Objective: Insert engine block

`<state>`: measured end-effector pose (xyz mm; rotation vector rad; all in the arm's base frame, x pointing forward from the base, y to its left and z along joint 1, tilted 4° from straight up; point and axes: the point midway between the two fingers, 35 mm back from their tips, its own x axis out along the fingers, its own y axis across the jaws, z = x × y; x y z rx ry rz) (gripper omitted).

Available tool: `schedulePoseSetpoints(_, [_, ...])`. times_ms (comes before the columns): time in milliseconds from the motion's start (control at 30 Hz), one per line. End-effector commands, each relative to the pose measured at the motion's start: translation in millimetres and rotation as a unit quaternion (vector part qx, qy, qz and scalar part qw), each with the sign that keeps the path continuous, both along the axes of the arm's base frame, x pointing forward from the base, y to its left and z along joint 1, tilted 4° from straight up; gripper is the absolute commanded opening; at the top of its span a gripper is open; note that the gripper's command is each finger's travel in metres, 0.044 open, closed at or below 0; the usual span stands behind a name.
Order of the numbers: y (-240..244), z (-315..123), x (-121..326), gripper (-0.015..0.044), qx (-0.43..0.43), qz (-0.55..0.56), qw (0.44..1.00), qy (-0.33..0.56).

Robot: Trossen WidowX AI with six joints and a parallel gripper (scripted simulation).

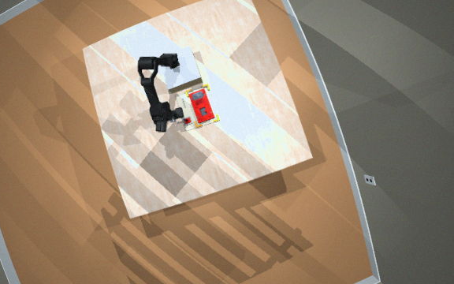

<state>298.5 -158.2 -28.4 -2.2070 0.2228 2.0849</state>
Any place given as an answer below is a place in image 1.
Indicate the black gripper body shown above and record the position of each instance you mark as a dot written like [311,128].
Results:
[177,113]

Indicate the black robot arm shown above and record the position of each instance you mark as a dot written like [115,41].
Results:
[158,110]

